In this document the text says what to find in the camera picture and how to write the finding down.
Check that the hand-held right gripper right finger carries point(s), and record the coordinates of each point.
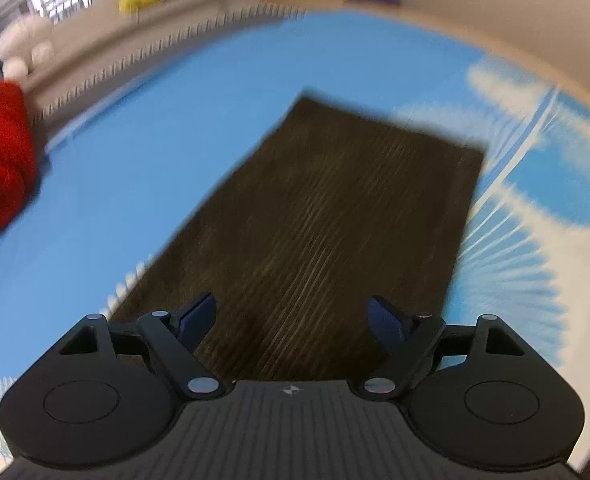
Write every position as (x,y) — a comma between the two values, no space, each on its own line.
(387,324)

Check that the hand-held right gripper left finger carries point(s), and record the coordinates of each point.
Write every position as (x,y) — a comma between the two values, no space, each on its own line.
(197,319)

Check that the brown towel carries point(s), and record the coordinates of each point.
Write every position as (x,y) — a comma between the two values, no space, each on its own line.
(335,220)

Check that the blue patterned bed sheet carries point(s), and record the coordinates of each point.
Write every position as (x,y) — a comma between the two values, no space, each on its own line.
(140,160)

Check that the red folded blanket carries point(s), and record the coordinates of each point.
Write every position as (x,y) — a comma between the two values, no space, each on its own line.
(0,160)

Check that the white plush toy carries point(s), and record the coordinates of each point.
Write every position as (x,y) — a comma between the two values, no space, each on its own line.
(25,40)

